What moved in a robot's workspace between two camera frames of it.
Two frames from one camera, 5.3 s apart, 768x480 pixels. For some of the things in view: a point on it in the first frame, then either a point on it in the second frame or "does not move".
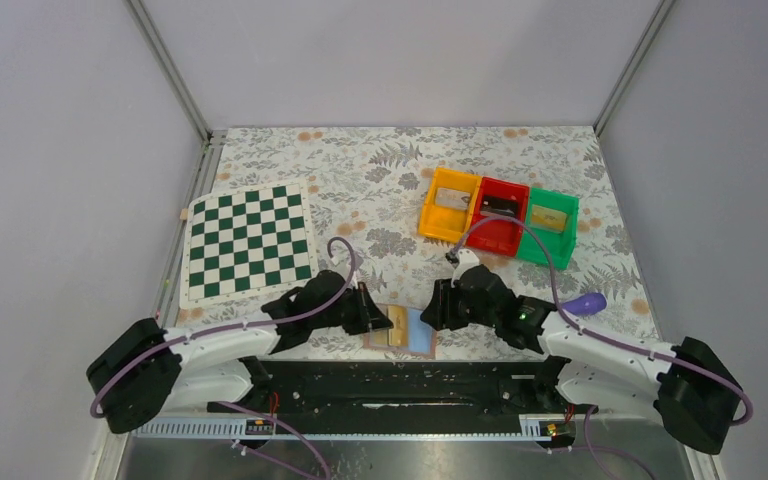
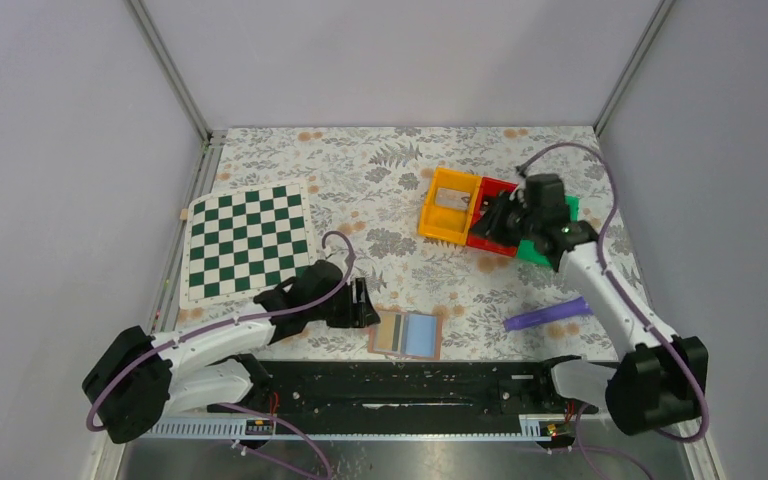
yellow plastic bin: (450, 204) does not move
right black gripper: (446, 306) → (502, 216)
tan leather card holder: (409, 336) does not move
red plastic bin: (498, 198) does not move
